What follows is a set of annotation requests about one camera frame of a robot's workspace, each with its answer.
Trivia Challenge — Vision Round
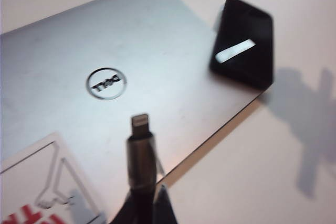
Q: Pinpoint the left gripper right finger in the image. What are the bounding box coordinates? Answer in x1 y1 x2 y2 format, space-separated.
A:
154 184 181 224

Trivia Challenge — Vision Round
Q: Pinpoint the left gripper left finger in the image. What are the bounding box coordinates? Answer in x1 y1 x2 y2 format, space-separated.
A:
112 191 134 224

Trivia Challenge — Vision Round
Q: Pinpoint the black charging cable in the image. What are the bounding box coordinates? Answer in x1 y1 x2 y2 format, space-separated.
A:
125 113 165 224

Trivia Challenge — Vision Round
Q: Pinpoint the black smartphone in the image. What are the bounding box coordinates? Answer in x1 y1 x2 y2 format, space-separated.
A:
208 0 275 91

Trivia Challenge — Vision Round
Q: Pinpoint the white sticker with red letters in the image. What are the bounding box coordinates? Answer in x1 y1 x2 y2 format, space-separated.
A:
0 131 106 224

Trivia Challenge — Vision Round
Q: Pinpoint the silver Dell laptop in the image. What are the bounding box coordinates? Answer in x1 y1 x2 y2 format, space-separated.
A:
0 0 266 224

